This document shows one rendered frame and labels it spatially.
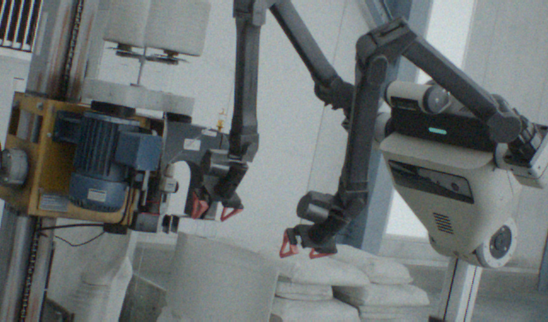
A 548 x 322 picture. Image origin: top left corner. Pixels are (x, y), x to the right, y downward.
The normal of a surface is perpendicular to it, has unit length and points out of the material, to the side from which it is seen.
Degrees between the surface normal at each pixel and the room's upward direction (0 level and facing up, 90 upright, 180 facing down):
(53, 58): 90
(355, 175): 109
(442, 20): 90
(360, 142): 119
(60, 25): 90
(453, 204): 130
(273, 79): 90
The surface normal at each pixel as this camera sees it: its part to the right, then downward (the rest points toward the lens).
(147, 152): 0.87, 0.20
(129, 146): -0.46, -0.04
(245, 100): 0.46, 0.29
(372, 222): 0.61, 0.12
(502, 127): 0.20, 0.57
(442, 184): -0.72, 0.54
